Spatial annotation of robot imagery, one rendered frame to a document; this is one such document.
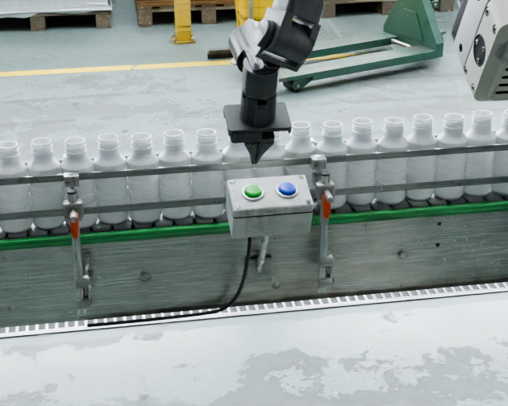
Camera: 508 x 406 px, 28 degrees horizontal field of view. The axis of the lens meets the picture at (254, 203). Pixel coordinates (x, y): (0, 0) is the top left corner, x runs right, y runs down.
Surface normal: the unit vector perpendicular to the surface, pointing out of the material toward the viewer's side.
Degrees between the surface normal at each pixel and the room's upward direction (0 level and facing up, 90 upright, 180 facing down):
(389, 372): 0
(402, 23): 90
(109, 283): 90
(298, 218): 110
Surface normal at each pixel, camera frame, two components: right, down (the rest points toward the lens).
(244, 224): 0.16, 0.69
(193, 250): 0.17, 0.41
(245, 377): 0.00, -0.91
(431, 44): -0.87, 0.21
